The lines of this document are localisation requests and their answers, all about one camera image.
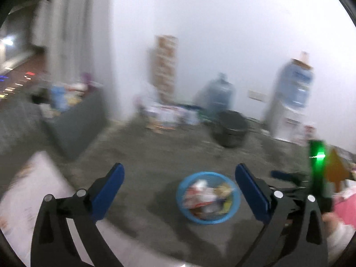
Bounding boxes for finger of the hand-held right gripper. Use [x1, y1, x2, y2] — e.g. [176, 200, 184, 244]
[271, 170, 306, 184]

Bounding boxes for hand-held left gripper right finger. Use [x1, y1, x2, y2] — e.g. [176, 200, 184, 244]
[235, 164, 329, 267]

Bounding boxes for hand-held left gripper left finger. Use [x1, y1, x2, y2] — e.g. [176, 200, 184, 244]
[30, 163, 125, 267]

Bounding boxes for yellow snack packet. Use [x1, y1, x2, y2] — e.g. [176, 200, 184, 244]
[214, 184, 234, 210]

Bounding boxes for blue plastic basket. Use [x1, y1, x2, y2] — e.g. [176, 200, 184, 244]
[176, 172, 241, 225]

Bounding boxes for orange arrow-shaped object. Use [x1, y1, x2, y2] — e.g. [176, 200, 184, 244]
[325, 148, 351, 193]

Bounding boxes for white water dispenser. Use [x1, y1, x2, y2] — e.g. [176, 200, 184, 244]
[263, 100, 316, 146]

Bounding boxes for black pot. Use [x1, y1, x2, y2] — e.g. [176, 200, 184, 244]
[211, 110, 249, 148]

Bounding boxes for grey cabinet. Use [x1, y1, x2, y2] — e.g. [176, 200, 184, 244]
[42, 87, 109, 160]

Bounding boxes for labelled blue water jug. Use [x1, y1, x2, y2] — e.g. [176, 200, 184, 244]
[278, 51, 315, 112]

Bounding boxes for papers and boxes on floor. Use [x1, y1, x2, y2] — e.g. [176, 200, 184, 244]
[143, 101, 202, 130]

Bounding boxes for blue lotion bottle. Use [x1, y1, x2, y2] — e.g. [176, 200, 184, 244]
[51, 86, 68, 112]

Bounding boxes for maroon box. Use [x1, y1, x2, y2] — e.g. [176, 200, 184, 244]
[82, 72, 93, 92]

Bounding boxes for tall patterned box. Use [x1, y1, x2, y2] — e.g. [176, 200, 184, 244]
[150, 35, 179, 103]

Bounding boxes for white curtain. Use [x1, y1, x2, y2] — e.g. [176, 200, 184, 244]
[49, 0, 116, 89]

